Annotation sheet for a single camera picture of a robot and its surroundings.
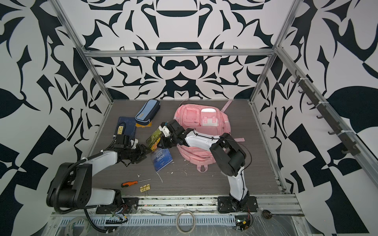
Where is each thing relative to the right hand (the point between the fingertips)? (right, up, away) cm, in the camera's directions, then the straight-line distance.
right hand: (157, 145), depth 85 cm
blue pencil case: (-12, +20, +22) cm, 32 cm away
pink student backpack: (+30, +14, +16) cm, 37 cm away
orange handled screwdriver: (-14, -20, -5) cm, 25 cm away
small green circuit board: (+43, -35, -14) cm, 58 cm away
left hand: (-5, -4, +4) cm, 8 cm away
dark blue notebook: (-27, +9, +22) cm, 36 cm away
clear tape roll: (+14, -35, -18) cm, 42 cm away
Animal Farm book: (+2, -7, -2) cm, 7 cm away
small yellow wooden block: (-5, -21, -7) cm, 23 cm away
